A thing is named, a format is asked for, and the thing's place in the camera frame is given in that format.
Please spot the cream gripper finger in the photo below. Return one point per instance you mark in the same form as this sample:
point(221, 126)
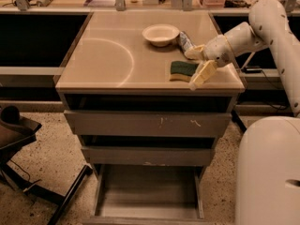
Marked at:
point(202, 74)
point(195, 53)

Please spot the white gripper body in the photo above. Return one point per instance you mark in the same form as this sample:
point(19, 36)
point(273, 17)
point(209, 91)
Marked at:
point(218, 51)

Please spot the green and yellow sponge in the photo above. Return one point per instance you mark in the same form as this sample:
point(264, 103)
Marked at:
point(182, 71)

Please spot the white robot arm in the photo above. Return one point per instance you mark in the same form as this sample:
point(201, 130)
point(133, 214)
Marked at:
point(268, 162)

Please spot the grey drawer cabinet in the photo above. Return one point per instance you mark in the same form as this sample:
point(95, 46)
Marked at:
point(114, 69)

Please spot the middle grey drawer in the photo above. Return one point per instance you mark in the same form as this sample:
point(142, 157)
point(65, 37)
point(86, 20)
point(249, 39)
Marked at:
point(147, 156)

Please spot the grey drawer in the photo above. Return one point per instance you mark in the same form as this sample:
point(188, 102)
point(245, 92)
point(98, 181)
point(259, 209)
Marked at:
point(147, 156)
point(148, 124)
point(147, 195)

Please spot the top grey drawer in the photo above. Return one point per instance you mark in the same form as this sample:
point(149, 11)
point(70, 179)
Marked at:
point(148, 124)

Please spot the bottom grey drawer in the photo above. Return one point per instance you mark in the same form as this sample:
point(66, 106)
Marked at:
point(147, 195)

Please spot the silver drink can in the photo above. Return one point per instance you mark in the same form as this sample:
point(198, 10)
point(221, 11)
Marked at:
point(185, 42)

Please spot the white rod on stand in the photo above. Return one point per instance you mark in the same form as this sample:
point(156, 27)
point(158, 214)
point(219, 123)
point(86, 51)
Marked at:
point(248, 60)

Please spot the white bowl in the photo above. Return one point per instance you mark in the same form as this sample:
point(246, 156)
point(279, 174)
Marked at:
point(160, 35)

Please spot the black stand on left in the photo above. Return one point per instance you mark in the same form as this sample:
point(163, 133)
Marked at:
point(16, 132)

